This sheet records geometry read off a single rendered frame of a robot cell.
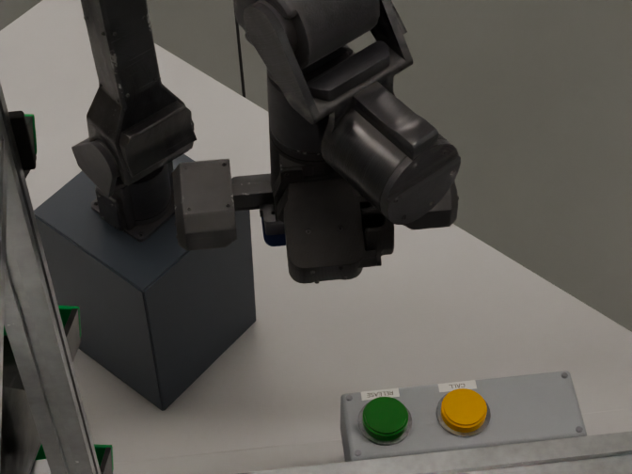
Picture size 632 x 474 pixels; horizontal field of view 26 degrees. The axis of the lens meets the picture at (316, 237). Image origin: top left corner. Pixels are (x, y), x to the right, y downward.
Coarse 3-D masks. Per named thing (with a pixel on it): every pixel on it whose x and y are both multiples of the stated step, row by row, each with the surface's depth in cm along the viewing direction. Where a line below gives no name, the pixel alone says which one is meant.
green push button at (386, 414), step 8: (376, 400) 121; (384, 400) 121; (392, 400) 121; (368, 408) 120; (376, 408) 120; (384, 408) 120; (392, 408) 120; (400, 408) 120; (368, 416) 120; (376, 416) 120; (384, 416) 120; (392, 416) 120; (400, 416) 120; (368, 424) 119; (376, 424) 119; (384, 424) 119; (392, 424) 119; (400, 424) 119; (368, 432) 119; (376, 432) 119; (384, 432) 119; (392, 432) 119; (400, 432) 119; (384, 440) 119
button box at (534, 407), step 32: (448, 384) 123; (480, 384) 123; (512, 384) 123; (544, 384) 123; (352, 416) 121; (416, 416) 121; (512, 416) 121; (544, 416) 121; (576, 416) 121; (352, 448) 119; (384, 448) 119; (416, 448) 119; (448, 448) 119
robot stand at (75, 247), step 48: (48, 240) 124; (96, 240) 120; (240, 240) 127; (96, 288) 123; (144, 288) 117; (192, 288) 124; (240, 288) 132; (96, 336) 131; (144, 336) 123; (192, 336) 129; (240, 336) 138; (144, 384) 131
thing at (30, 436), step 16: (64, 320) 78; (80, 320) 79; (80, 336) 79; (16, 368) 76; (16, 384) 75; (16, 400) 65; (16, 416) 65; (32, 416) 68; (16, 432) 65; (32, 432) 68; (16, 448) 65; (32, 448) 68; (16, 464) 65; (32, 464) 69
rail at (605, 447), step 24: (624, 432) 120; (408, 456) 118; (432, 456) 118; (456, 456) 118; (480, 456) 118; (504, 456) 118; (528, 456) 118; (552, 456) 118; (576, 456) 118; (600, 456) 119; (624, 456) 119
